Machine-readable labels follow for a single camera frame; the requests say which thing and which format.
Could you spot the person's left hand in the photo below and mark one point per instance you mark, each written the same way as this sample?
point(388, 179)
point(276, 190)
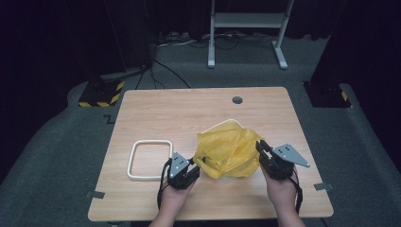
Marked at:
point(175, 198)

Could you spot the black yellow striped base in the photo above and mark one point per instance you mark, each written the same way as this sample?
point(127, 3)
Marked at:
point(326, 94)
point(99, 94)

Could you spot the cream plastic bin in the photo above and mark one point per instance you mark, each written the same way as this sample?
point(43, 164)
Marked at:
point(227, 120)

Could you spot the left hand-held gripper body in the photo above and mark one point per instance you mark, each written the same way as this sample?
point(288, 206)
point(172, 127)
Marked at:
point(178, 176)

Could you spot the white metal stand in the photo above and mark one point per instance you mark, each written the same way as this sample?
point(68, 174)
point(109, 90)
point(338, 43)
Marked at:
point(247, 20)

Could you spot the yellow plastic bag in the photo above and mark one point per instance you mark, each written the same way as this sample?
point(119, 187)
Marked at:
point(227, 151)

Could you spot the person's right hand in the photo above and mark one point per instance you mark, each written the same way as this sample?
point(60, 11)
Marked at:
point(282, 192)

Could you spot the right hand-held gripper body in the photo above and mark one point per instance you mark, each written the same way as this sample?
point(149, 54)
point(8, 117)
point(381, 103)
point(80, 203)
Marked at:
point(279, 167)

